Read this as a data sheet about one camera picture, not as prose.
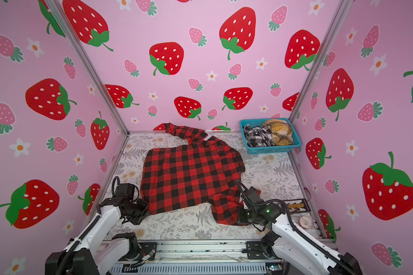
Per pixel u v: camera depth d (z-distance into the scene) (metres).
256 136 1.05
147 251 0.73
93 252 0.43
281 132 1.07
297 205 0.86
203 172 1.00
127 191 0.69
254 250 0.73
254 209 0.61
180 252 0.76
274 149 1.04
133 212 0.70
